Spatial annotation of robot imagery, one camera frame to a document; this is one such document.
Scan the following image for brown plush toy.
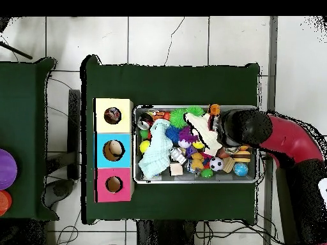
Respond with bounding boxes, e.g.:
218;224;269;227
190;152;204;170

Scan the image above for purple spiky toy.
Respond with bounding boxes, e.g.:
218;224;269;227
178;126;199;144

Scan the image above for silver mesh bin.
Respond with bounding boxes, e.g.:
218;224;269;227
132;104;259;184

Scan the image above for orange ribbed disc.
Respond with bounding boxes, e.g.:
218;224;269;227
0;189;13;217

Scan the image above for purple bowl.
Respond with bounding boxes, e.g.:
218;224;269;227
0;148;18;190

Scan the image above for orange plastic building block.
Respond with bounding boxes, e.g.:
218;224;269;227
208;103;221;116

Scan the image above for silver toy camera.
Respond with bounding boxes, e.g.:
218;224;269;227
169;147;188;165

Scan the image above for dark green table cloth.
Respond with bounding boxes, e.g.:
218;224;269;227
0;57;59;221
80;54;261;225

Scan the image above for large green spiky ball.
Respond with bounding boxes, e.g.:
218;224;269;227
186;105;205;117

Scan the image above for small soccer ball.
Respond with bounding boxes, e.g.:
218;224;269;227
209;156;225;172

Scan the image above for light blue knitted cloth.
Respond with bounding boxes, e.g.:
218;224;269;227
137;118;174;179

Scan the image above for white cloth with coloured dots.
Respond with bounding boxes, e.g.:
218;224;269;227
103;107;122;124

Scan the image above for black rod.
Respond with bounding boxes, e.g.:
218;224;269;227
0;40;33;60

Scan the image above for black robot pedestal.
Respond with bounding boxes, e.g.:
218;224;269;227
136;219;197;245

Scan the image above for yellow ball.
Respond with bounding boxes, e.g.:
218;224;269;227
139;139;151;154

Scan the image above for wooden box with three holes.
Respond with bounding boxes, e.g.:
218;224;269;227
93;98;135;204

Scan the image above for cream knitted cloth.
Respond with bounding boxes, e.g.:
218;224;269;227
184;112;223;150

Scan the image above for black stand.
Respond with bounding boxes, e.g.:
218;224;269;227
42;89;82;209

